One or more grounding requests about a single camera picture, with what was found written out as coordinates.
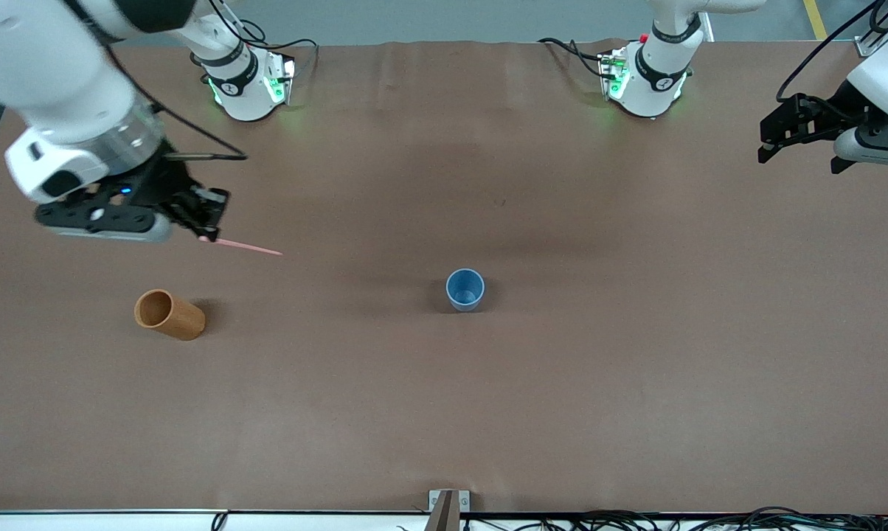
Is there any pink chopstick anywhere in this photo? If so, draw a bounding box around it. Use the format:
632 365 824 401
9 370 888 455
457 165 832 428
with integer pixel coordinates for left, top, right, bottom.
199 236 283 257

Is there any blue cup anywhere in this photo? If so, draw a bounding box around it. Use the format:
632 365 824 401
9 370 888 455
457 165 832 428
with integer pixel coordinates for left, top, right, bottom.
445 268 485 313

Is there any grey left arm base box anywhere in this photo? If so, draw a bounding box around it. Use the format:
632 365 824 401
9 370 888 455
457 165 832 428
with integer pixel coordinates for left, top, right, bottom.
599 50 631 102

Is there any grey right arm base box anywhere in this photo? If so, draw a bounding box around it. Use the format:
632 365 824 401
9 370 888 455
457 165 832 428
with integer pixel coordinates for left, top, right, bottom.
263 55 296 105

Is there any brown wooden cup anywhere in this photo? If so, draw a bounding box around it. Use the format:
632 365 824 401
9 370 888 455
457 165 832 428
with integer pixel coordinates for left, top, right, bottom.
134 288 207 341

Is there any brown table mat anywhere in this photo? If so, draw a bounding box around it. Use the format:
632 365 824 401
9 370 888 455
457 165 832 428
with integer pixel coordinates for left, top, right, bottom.
0 38 888 515

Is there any black right arm base cable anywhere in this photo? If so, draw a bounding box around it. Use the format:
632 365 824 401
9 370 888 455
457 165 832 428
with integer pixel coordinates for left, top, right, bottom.
193 0 319 74

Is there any black arm base cable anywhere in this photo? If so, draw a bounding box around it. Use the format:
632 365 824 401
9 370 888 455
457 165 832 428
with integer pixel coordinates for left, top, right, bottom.
193 0 319 74
538 37 613 78

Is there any black left arm base cable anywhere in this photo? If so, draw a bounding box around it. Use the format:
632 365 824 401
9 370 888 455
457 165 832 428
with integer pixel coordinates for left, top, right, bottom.
538 37 613 78

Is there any brown camera mount bar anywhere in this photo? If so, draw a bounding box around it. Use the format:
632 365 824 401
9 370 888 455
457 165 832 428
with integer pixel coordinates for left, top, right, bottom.
424 492 461 531

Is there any grey metal bracket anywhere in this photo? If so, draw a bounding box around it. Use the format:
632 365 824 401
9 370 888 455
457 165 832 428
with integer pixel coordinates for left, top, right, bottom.
429 490 471 515

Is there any black cable bundle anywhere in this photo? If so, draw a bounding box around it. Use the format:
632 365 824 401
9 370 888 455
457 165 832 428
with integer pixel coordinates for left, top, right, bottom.
396 506 888 531

